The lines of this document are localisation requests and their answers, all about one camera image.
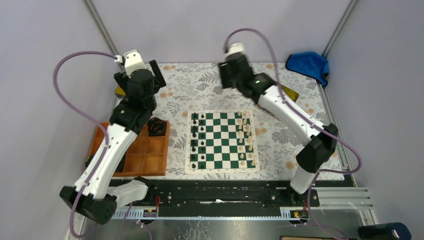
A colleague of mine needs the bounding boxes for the gold tin with chess pieces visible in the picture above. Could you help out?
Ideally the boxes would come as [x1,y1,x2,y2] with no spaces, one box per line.
[281,85,300,103]

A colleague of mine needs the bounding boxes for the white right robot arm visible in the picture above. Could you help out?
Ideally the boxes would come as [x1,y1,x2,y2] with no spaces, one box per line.
[218,43,338,206]

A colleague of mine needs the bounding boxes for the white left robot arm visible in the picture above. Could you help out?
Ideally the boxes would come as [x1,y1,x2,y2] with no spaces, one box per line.
[57,49,166,225]

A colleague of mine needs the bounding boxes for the green white chess board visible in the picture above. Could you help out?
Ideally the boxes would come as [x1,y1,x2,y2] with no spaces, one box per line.
[184,109,260,174]

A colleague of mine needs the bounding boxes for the empty gold tin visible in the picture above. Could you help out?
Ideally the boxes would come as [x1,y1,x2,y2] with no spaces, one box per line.
[114,86,126,99]

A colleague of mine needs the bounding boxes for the orange compartment tray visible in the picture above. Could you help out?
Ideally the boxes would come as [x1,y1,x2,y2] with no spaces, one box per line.
[83,120,171,178]

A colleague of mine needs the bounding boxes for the floral table mat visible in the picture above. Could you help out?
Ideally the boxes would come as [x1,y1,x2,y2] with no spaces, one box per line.
[106,62,346,182]

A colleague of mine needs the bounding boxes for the blue cloth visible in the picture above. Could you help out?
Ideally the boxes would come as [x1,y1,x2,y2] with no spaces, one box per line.
[285,51,330,87]

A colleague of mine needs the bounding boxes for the black cylinder bottom right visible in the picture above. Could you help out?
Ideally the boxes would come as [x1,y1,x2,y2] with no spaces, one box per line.
[357,222,412,240]

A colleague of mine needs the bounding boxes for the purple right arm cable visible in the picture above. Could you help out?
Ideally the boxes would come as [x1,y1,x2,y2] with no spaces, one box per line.
[223,27,363,240]

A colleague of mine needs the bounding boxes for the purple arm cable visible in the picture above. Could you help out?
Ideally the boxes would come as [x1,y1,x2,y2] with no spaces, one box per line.
[52,50,123,239]
[223,27,363,240]

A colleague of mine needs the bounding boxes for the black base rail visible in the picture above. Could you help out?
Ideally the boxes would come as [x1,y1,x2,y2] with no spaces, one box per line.
[133,180,320,208]

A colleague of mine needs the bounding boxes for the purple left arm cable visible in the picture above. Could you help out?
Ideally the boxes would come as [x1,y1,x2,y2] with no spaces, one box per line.
[52,50,123,239]

